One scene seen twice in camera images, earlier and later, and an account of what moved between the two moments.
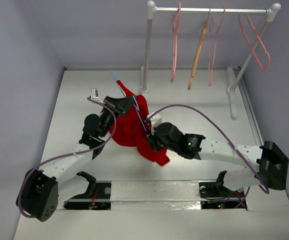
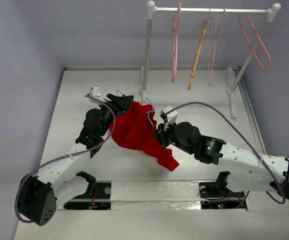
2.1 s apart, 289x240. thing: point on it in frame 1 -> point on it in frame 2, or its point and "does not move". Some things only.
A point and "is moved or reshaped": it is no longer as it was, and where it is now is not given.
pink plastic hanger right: [260, 40] does not move
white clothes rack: [271, 10] does not move
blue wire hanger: [135, 96] -> [147, 112]
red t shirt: [131, 129] is moved or reshaped
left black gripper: [120, 106] does not move
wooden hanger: [203, 33] does not move
